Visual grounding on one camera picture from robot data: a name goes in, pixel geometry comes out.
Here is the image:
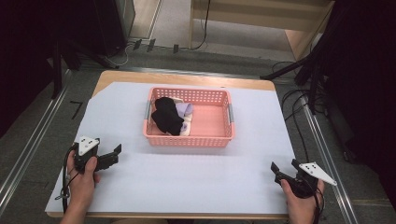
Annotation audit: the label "lavender sock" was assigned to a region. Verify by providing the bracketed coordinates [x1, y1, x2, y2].
[175, 102, 194, 132]

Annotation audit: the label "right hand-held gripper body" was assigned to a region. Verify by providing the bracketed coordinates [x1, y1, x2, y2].
[290, 158, 338, 200]

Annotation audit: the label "person's right hand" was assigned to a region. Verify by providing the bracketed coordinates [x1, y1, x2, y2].
[280, 178, 326, 224]

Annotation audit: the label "metal floor rail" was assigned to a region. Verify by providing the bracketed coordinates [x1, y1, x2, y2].
[0, 68, 73, 217]
[120, 64, 263, 80]
[299, 94, 360, 224]

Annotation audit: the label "pink plastic basket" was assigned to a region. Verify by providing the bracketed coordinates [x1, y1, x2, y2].
[142, 86, 236, 148]

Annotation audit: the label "black metal stand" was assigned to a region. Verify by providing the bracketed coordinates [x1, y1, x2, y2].
[49, 36, 83, 100]

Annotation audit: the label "dark cabinet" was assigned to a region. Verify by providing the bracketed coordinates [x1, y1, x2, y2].
[92, 0, 136, 60]

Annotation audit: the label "dark curtain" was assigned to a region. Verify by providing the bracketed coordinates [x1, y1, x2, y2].
[0, 0, 97, 139]
[320, 0, 396, 214]

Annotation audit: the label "wooden table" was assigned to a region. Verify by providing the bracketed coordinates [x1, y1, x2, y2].
[45, 70, 296, 219]

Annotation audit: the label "white table mat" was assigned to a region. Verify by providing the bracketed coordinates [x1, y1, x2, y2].
[45, 81, 296, 216]

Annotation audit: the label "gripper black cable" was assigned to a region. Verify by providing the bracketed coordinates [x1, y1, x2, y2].
[306, 178, 326, 224]
[54, 143, 79, 215]

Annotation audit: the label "black floor cables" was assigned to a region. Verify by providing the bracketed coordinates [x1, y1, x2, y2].
[271, 60, 325, 163]

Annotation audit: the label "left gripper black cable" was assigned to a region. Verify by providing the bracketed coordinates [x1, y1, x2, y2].
[54, 143, 79, 215]

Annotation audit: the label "light wooden shelf unit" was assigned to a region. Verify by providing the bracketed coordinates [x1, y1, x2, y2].
[189, 0, 336, 62]

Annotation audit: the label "black hanging cable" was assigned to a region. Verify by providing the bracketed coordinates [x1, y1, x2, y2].
[189, 0, 212, 51]

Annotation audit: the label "cream white sock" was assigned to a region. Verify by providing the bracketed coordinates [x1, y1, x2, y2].
[170, 97, 193, 137]

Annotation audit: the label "person's left hand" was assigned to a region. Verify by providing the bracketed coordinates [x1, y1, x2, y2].
[65, 150, 102, 208]

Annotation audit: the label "black tripod stand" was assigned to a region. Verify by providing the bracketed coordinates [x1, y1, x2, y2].
[259, 43, 332, 117]

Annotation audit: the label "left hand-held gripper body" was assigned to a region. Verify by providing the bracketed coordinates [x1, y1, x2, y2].
[73, 135, 102, 174]

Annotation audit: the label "white floor cable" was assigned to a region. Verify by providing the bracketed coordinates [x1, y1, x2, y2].
[105, 41, 139, 69]

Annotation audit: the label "black sock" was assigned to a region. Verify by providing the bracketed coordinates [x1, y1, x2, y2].
[150, 96, 185, 136]

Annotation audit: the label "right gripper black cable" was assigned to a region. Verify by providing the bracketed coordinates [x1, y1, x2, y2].
[306, 178, 326, 224]

